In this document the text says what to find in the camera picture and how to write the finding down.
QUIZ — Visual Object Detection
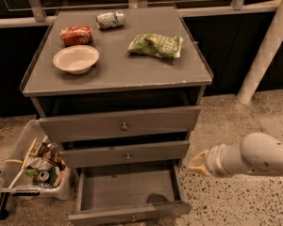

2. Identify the white green soda can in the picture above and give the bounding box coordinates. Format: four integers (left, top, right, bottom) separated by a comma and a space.
96, 10, 125, 30

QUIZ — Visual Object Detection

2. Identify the grey bottom drawer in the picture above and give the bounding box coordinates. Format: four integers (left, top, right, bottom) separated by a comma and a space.
69, 160, 191, 226

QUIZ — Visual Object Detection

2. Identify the metal railing frame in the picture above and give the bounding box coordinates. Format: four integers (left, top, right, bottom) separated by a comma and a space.
0, 0, 283, 30

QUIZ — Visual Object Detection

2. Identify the grey top drawer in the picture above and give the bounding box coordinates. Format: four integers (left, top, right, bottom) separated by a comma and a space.
39, 105, 200, 142

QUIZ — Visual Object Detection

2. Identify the green chip bag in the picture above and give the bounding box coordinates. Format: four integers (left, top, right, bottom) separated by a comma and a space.
126, 33, 183, 59

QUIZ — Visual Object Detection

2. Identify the white paper bowl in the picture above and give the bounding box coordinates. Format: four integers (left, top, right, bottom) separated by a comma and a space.
53, 45, 99, 74

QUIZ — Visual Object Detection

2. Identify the black handle on floor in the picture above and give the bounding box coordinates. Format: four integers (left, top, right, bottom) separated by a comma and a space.
0, 192, 9, 220

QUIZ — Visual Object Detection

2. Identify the grey middle drawer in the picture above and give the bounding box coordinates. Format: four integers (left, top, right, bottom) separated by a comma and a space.
60, 140, 190, 168

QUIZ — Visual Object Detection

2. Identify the grey drawer cabinet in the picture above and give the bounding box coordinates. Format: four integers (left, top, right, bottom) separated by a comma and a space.
19, 6, 214, 171

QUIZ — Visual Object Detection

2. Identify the clear plastic trash bin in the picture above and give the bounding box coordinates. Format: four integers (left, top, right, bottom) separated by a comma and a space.
0, 120, 72, 200

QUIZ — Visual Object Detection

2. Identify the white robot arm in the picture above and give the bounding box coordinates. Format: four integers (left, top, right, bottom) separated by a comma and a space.
188, 133, 283, 178

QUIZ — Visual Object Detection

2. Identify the grey drawer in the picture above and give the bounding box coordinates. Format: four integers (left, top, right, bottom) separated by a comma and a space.
39, 105, 200, 142
69, 160, 191, 226
60, 140, 190, 168

